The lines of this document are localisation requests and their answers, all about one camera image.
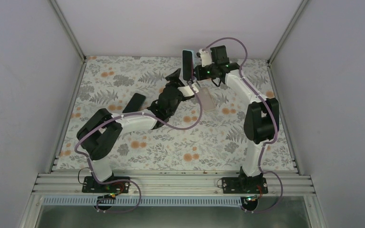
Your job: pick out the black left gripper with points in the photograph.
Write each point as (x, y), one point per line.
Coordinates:
(173, 77)

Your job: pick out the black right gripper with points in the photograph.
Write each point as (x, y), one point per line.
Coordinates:
(199, 75)

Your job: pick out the black phone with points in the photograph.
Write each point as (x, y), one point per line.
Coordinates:
(135, 103)

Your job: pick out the clear translucent phone case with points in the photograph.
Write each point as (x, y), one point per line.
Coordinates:
(206, 100)

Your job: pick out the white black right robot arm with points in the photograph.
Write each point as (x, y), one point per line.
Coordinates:
(261, 122)

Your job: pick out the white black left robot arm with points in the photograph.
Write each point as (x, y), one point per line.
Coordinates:
(99, 134)

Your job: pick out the floral patterned table mat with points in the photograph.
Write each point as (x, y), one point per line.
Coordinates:
(209, 141)

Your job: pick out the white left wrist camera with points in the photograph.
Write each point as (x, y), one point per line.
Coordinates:
(189, 90)

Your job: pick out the aluminium mounting rail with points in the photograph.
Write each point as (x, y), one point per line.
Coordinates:
(175, 183)

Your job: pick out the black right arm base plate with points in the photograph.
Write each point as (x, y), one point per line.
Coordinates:
(246, 185)

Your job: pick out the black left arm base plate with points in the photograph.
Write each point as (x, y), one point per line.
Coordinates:
(90, 185)

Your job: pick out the grey slotted cable duct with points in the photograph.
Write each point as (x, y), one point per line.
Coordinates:
(149, 201)

